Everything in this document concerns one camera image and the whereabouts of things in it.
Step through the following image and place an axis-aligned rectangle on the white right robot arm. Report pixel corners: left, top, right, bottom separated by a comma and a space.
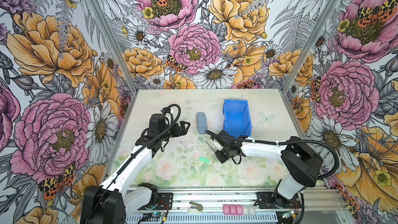
205, 130, 323, 208

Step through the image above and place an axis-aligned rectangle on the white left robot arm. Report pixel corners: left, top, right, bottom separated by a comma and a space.
80, 113, 191, 224

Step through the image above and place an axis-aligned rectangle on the blue plastic bin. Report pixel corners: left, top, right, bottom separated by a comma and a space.
223, 100, 252, 138

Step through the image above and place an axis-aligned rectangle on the grey-blue oblong case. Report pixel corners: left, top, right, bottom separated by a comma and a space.
197, 112, 207, 134

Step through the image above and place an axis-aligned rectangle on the small green brick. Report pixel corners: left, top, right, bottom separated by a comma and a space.
199, 156, 210, 164

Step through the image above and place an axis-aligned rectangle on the pink block set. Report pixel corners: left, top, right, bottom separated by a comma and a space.
222, 204, 244, 215

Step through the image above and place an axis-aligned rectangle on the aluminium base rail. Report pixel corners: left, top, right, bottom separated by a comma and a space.
136, 187, 347, 212

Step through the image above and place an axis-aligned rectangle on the beige clip on rail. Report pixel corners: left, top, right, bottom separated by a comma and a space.
188, 201, 203, 214

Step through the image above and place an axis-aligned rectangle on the white vented cable duct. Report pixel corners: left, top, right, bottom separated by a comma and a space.
125, 212, 279, 224

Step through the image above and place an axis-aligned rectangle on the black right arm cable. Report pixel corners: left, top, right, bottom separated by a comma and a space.
204, 130, 340, 181

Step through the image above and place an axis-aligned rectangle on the left aluminium frame post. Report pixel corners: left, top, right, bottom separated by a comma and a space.
87, 0, 138, 95

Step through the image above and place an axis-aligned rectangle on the aluminium corner frame post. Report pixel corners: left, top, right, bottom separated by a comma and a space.
282, 0, 341, 93

